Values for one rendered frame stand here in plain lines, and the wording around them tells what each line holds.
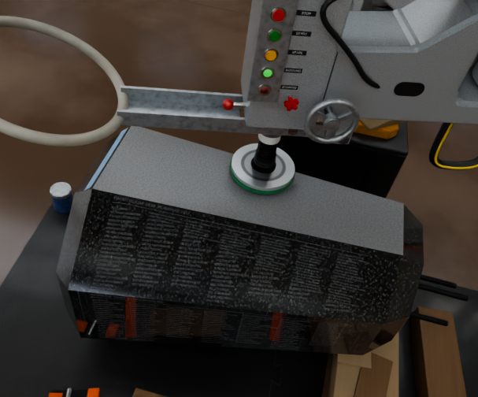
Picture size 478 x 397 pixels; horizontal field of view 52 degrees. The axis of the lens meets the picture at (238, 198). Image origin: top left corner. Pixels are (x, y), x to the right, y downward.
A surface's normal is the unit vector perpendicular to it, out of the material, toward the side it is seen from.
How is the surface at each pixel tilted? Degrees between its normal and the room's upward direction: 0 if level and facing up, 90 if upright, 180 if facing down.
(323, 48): 90
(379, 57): 90
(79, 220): 59
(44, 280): 0
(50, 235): 0
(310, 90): 90
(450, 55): 90
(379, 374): 0
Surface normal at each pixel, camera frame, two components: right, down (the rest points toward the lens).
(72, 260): -0.72, -0.15
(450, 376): 0.11, -0.66
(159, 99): 0.07, 0.75
